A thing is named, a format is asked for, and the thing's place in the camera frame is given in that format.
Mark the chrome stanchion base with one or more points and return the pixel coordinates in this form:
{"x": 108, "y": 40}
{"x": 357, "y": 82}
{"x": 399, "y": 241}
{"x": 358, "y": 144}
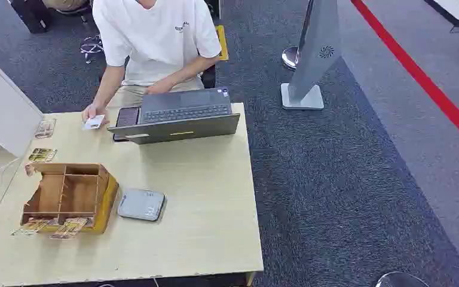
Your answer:
{"x": 290, "y": 58}
{"x": 399, "y": 279}

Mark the yellow floor sign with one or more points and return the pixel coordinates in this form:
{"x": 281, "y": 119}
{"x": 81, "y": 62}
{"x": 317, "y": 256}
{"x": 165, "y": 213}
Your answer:
{"x": 222, "y": 41}

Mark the person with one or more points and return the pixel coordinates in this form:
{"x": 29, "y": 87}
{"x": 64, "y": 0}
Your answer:
{"x": 156, "y": 37}

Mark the grey card reader device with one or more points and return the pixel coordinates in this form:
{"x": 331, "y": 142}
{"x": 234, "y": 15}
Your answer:
{"x": 141, "y": 204}

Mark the red floor tape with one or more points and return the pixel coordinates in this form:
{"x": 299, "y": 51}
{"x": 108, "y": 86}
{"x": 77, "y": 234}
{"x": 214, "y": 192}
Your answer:
{"x": 423, "y": 79}

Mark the person's right hand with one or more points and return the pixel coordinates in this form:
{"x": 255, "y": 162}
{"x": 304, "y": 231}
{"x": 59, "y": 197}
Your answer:
{"x": 89, "y": 113}

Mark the person's left hand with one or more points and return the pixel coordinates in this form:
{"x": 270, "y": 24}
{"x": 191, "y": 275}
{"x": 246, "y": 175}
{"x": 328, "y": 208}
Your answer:
{"x": 159, "y": 87}

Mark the black smartphone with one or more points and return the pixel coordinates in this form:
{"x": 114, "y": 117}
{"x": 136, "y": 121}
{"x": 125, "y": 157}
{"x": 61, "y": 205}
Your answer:
{"x": 125, "y": 118}

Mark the grey laptop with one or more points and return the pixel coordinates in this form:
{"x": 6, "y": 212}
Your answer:
{"x": 182, "y": 115}

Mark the clear card sleeve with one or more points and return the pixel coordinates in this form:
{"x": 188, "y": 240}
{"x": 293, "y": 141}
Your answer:
{"x": 45, "y": 128}

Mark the black box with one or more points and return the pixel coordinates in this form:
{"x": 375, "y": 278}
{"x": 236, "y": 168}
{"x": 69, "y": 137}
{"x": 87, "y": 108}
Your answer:
{"x": 31, "y": 15}

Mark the white cabinet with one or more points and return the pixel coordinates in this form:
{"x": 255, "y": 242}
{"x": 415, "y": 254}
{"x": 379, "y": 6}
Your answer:
{"x": 4, "y": 109}

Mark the pale wooden desk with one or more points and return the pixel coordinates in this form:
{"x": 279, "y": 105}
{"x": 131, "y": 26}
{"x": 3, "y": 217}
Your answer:
{"x": 174, "y": 190}

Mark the white card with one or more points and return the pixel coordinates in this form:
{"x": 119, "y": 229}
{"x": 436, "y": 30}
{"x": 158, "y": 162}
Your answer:
{"x": 93, "y": 122}

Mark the grey kiosk stand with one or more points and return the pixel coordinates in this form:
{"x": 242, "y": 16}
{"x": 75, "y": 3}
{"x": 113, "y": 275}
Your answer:
{"x": 312, "y": 59}

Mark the wooden card box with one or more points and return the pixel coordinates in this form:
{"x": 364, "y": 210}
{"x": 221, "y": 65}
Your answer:
{"x": 71, "y": 196}

